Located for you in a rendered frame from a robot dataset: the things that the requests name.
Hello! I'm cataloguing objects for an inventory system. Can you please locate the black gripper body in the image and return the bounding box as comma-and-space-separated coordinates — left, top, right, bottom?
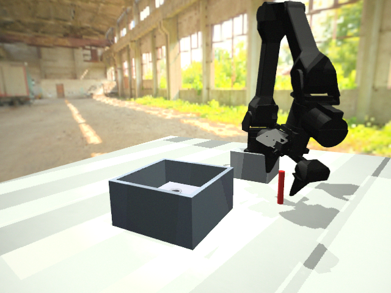
280, 121, 331, 183

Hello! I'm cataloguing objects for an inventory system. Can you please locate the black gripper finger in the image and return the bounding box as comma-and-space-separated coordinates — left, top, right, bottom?
289, 173, 308, 196
265, 155, 279, 173

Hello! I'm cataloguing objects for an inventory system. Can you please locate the red peg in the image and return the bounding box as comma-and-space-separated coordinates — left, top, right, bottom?
277, 170, 285, 204

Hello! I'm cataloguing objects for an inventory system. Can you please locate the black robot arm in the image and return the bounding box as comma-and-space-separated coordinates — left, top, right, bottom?
241, 1, 348, 159

